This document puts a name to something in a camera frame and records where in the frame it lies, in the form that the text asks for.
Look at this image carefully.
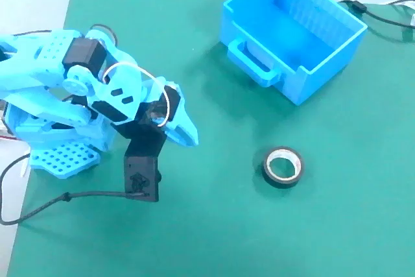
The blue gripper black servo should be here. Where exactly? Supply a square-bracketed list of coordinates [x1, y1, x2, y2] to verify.
[92, 62, 199, 147]

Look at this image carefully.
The black electrical tape roll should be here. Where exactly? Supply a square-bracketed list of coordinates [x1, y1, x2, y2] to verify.
[261, 145, 306, 189]

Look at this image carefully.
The green cutting mat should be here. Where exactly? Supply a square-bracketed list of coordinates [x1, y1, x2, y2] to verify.
[5, 0, 415, 277]

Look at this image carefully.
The thin white cable loop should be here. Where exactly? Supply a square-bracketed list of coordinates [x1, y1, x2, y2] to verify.
[102, 62, 171, 128]

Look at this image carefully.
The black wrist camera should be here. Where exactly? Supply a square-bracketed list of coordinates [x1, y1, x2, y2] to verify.
[113, 117, 168, 204]

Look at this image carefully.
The black camera cable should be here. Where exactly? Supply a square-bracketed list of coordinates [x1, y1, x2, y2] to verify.
[0, 153, 150, 226]

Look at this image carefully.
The black servo cable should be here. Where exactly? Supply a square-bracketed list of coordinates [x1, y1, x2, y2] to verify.
[90, 23, 118, 46]

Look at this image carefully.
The blue plastic box with handle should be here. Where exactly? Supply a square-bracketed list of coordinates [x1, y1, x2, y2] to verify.
[222, 0, 368, 106]

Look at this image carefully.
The black cable with connector block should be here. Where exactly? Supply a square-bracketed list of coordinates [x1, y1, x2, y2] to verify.
[338, 0, 415, 43]

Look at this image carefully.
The white cable with plug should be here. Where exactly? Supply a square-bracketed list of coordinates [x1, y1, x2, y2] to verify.
[387, 0, 415, 28]

